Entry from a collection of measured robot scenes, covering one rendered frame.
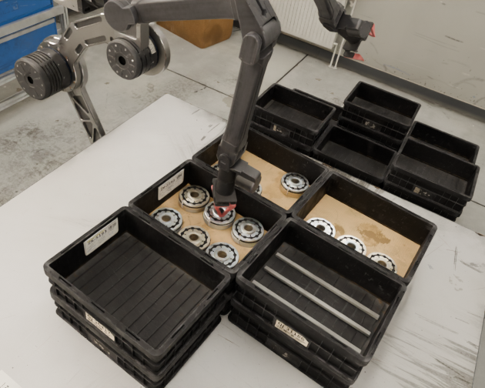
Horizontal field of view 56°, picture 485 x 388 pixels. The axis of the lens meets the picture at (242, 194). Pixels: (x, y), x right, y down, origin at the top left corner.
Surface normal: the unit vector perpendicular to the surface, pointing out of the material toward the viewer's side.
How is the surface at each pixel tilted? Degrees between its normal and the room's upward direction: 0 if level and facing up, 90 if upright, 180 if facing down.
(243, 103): 94
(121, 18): 94
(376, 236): 0
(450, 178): 0
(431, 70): 90
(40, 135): 0
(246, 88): 94
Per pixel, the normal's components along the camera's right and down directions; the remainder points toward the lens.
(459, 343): 0.14, -0.71
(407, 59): -0.48, 0.55
